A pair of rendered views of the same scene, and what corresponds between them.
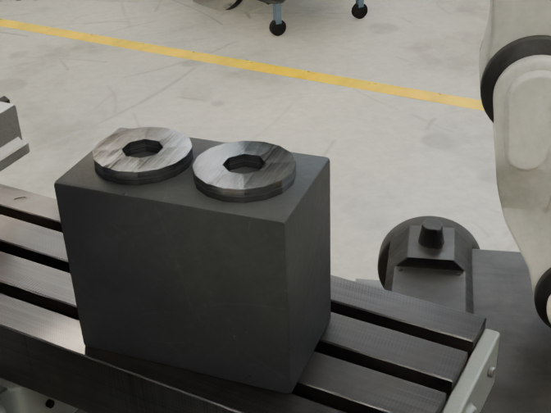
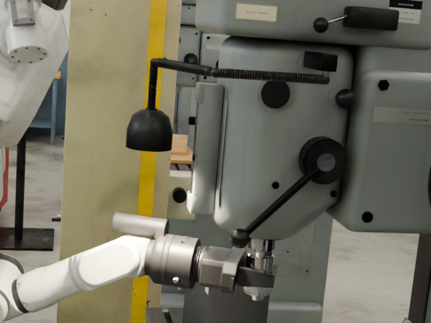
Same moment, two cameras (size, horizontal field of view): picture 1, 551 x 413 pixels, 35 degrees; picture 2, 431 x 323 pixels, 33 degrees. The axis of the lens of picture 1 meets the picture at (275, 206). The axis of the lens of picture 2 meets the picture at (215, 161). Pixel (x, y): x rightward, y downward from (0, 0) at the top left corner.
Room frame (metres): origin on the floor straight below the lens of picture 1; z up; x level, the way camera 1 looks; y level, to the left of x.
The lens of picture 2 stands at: (1.77, 1.21, 1.64)
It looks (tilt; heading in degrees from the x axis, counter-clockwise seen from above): 10 degrees down; 229
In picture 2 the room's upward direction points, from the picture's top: 5 degrees clockwise
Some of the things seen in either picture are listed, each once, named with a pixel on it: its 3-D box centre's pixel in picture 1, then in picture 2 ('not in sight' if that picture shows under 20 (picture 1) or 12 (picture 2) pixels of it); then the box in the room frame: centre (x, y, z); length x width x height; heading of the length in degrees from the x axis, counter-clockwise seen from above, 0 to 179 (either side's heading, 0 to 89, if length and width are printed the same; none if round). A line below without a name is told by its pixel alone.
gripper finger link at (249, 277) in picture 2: not in sight; (255, 279); (0.93, 0.39, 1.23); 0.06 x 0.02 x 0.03; 129
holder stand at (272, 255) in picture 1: (201, 249); (223, 306); (0.70, 0.07, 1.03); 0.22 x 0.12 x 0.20; 68
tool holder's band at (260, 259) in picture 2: not in sight; (260, 256); (0.90, 0.37, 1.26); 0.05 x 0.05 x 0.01
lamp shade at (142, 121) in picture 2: not in sight; (149, 127); (1.09, 0.29, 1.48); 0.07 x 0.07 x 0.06
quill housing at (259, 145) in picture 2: not in sight; (274, 136); (0.90, 0.37, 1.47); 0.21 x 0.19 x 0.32; 60
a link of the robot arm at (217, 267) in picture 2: not in sight; (206, 266); (0.96, 0.30, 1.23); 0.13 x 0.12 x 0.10; 39
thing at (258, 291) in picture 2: not in sight; (258, 275); (0.90, 0.37, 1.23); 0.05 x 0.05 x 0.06
